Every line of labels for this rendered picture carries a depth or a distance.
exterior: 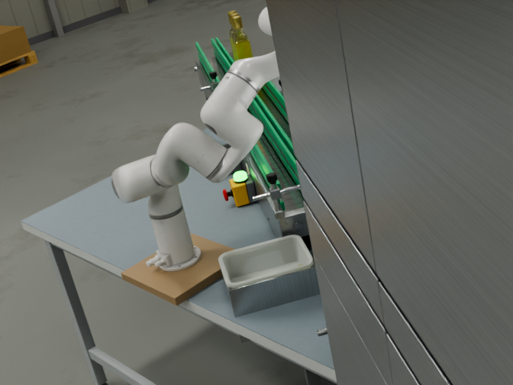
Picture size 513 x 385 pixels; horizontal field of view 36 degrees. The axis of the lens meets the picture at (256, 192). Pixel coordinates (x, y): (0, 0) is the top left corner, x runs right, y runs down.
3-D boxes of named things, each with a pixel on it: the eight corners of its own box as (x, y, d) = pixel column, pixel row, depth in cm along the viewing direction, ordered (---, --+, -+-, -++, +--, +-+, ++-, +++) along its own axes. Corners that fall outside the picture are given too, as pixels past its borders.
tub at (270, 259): (321, 292, 197) (315, 262, 193) (233, 316, 195) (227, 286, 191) (304, 260, 213) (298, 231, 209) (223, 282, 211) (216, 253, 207)
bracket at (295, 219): (317, 234, 212) (314, 210, 209) (284, 243, 211) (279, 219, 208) (314, 228, 215) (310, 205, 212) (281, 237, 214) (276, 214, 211)
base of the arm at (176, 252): (163, 281, 213) (149, 231, 207) (140, 267, 223) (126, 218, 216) (210, 256, 221) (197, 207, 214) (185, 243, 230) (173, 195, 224)
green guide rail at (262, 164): (285, 209, 212) (280, 182, 209) (282, 211, 212) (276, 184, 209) (201, 58, 370) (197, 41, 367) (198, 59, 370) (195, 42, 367)
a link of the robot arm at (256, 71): (237, 88, 185) (286, 16, 188) (277, 105, 178) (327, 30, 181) (220, 68, 179) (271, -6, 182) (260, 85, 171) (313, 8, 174)
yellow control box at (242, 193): (258, 202, 251) (253, 182, 248) (235, 208, 250) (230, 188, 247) (253, 194, 257) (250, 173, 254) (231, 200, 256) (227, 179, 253)
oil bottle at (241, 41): (258, 85, 317) (244, 16, 305) (245, 88, 317) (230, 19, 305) (256, 82, 322) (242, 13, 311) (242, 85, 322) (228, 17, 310)
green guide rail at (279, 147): (311, 202, 213) (307, 176, 210) (308, 204, 213) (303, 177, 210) (216, 54, 371) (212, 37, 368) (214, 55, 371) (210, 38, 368)
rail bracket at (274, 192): (320, 208, 209) (312, 166, 204) (259, 224, 208) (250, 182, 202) (317, 204, 212) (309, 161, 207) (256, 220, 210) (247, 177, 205)
